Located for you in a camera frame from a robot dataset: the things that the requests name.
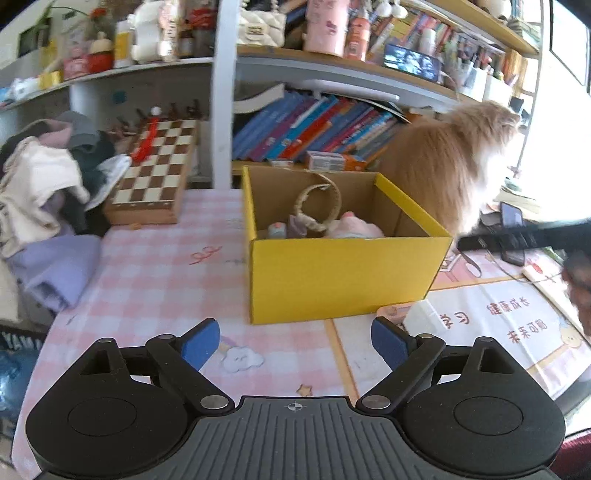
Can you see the row of chess pieces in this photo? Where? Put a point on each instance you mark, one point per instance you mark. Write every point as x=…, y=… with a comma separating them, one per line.
x=174, y=110

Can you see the red bowl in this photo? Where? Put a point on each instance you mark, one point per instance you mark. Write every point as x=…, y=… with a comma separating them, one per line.
x=101, y=60

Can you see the white light cloth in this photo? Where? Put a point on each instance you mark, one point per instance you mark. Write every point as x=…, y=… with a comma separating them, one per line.
x=111, y=177

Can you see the white plastic bottle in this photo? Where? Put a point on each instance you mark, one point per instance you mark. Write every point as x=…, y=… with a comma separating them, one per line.
x=427, y=44

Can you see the white garment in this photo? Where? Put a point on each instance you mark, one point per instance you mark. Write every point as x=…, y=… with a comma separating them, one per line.
x=37, y=180

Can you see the pink tin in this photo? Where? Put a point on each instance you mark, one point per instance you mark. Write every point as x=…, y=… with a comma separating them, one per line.
x=76, y=67

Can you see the smartphone showing video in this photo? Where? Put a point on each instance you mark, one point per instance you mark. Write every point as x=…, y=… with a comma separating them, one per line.
x=411, y=62

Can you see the white storage box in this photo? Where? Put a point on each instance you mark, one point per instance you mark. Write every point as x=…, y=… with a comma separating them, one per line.
x=498, y=90

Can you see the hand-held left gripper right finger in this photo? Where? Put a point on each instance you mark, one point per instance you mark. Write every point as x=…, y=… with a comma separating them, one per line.
x=388, y=341

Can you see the stack of books and papers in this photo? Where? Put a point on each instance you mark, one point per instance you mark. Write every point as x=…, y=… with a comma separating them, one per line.
x=515, y=198

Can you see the fluffy orange cat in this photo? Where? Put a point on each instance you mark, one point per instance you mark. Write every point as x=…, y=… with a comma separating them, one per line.
x=443, y=170

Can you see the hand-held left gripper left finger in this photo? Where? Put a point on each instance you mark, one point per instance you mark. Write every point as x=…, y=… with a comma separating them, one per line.
x=201, y=341

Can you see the orange white carton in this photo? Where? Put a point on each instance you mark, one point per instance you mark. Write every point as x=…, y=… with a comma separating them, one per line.
x=341, y=161

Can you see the clear pen holder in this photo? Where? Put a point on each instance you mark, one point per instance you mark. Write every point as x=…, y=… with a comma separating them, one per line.
x=466, y=78

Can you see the printed desk mat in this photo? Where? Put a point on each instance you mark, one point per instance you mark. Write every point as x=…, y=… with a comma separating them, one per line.
x=485, y=350

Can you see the dried flower bouquet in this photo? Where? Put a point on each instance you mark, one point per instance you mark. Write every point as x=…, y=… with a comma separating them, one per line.
x=99, y=16

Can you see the small yellow box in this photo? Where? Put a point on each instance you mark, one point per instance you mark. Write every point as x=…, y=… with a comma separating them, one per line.
x=50, y=79

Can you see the wooden chessboard box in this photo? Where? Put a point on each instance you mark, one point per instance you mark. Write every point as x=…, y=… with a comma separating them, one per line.
x=154, y=180

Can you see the person's right hand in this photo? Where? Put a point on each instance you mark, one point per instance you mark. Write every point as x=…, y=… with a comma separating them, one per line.
x=581, y=286

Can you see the white bookshelf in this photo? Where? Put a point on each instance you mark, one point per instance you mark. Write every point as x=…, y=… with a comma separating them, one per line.
x=221, y=115

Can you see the purple garment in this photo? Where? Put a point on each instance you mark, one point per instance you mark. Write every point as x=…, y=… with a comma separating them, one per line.
x=55, y=267

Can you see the white quilted handbag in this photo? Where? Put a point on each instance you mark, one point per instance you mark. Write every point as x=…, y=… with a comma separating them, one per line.
x=261, y=30

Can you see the red packaged item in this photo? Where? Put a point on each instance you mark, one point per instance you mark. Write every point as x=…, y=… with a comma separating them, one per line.
x=201, y=18

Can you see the orange upright books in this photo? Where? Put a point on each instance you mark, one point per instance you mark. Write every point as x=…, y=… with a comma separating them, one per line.
x=512, y=64

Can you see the row of colourful upright books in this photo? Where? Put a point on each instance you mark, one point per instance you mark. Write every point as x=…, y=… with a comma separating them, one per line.
x=401, y=27

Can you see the black picture frame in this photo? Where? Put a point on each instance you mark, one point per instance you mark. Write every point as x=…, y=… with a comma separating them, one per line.
x=570, y=41

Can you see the mauve hair claw clip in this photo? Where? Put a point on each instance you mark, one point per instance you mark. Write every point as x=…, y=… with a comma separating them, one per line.
x=300, y=225

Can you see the pink plush toy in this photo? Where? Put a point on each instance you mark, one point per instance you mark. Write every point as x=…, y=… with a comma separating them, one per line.
x=355, y=228

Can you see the blue plastic bag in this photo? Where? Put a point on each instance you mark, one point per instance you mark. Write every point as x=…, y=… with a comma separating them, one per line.
x=16, y=383

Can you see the beige headband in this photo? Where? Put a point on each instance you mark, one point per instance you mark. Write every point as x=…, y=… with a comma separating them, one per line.
x=336, y=198

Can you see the grey pink beanie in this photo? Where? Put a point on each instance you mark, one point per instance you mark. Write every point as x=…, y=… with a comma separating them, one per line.
x=78, y=122

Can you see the white pink plush figure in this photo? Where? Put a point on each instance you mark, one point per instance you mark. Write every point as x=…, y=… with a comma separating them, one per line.
x=150, y=41

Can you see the red knitted garment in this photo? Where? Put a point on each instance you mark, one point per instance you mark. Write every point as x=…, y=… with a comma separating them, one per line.
x=579, y=454

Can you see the dark garment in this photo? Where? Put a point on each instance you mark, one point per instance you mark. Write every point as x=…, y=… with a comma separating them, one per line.
x=99, y=154

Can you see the row of leaning blue books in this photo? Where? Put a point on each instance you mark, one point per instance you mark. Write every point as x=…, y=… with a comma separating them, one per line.
x=300, y=129

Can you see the yellow cardboard box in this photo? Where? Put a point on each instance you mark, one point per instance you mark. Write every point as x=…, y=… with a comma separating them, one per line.
x=341, y=277

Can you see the red ornament white pompom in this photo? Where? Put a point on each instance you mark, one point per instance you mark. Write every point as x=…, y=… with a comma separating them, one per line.
x=147, y=138

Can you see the black box white lettering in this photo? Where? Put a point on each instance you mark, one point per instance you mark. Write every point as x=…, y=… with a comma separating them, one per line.
x=18, y=341

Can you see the black smartphone on stand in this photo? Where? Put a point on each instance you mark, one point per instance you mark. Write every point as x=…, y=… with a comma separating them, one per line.
x=510, y=214

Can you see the pink tumbler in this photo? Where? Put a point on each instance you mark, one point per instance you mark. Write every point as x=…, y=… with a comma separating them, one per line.
x=325, y=32

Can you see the small pastel trinket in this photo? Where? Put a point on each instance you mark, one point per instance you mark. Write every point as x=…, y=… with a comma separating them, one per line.
x=277, y=230

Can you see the yellow white bottle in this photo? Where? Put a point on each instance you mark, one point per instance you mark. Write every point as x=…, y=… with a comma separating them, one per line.
x=123, y=46

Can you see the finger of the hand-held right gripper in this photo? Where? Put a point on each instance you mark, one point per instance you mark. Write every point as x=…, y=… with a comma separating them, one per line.
x=531, y=237

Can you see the pink checked tablecloth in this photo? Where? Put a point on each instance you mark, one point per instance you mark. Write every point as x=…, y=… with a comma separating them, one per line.
x=161, y=286

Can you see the orange pink bottle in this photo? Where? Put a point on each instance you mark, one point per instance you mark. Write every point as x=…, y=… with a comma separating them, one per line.
x=358, y=39

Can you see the white booklet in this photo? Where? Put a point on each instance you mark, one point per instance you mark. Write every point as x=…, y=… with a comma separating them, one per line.
x=258, y=99

